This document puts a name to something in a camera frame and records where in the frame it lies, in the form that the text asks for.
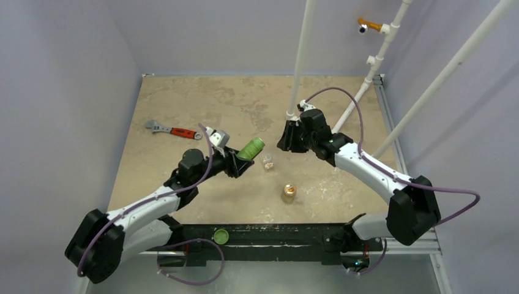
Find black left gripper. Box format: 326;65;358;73
192;146;253;186

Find green pill bottle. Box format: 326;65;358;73
237;137;265;160

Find clear plastic pill organizer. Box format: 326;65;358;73
261;153;274;170

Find green bottle cap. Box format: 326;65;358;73
212;228;230;245

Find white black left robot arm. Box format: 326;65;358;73
65;147;258;284

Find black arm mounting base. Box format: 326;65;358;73
157;223;383;269

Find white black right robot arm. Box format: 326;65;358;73
277;109;441;249

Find amber pill bottle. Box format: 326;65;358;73
281;183;297;204

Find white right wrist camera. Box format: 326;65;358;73
297;99;316;113

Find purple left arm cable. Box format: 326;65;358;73
77;123;225;285

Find red handled adjustable wrench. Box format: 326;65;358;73
145;119;203;140

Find white PVC pipe frame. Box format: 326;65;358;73
307;1;518;165

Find aluminium extrusion frame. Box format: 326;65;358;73
75;74;453;294

